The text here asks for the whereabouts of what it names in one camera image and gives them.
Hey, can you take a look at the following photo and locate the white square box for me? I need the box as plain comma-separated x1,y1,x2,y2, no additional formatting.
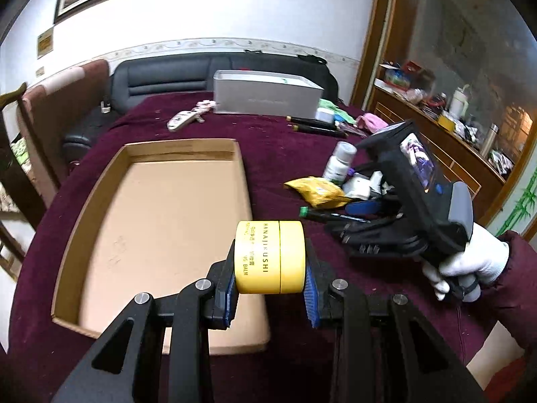
342,171,383,200

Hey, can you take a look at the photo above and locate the white green-label bottle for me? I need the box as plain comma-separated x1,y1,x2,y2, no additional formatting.
322,141,357,186

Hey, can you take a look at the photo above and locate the yellow snack packet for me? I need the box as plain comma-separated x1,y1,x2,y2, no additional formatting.
284,177,350,209

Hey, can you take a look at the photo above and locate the green-capped black marker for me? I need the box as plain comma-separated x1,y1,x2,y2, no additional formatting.
299,207,370,224

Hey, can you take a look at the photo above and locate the maroon sleeved right forearm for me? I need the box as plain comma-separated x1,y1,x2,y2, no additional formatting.
478,231,536,350

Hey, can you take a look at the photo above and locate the white gloved right hand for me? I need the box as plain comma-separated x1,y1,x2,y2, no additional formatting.
422,224,510,303

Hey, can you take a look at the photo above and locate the wooden brick-pattern cabinet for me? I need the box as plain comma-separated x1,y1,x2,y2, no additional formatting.
370,87,505,226

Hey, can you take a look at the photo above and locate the white thermos jug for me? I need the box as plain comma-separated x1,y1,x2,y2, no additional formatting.
448,84,470,120

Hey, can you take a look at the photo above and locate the pink cloth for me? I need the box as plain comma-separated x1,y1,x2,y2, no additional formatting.
356,113,388,134

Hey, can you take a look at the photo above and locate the shallow cardboard tray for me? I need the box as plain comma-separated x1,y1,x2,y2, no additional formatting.
51,138,251,339

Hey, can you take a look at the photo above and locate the maroon velvet tablecloth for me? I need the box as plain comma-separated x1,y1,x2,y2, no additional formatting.
1,93,495,402

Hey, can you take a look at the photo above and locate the upper gold-capped black pen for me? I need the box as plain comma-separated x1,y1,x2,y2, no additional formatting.
286,116,338,130

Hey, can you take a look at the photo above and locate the gold-capped black pen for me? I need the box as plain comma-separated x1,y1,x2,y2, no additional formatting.
286,116,338,130
292,125,347,139

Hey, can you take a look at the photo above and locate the green cloth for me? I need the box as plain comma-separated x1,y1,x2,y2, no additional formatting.
315,98,356,125

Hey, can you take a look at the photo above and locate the lower gold-capped black pen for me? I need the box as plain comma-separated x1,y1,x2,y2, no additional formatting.
292,125,347,139

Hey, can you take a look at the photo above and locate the wooden chinese chair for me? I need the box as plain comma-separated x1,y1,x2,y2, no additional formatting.
1,83,46,281

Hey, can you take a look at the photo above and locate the grey rectangular box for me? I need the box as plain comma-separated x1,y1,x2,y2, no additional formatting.
213,70,323,118

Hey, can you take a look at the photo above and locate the brown armchair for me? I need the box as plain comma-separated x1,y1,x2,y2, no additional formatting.
16,59,109,207

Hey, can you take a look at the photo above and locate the black leather sofa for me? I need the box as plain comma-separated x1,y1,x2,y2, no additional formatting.
62,50,340,164

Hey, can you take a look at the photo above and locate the small wall plaque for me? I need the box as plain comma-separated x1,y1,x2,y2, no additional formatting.
37,27,54,58

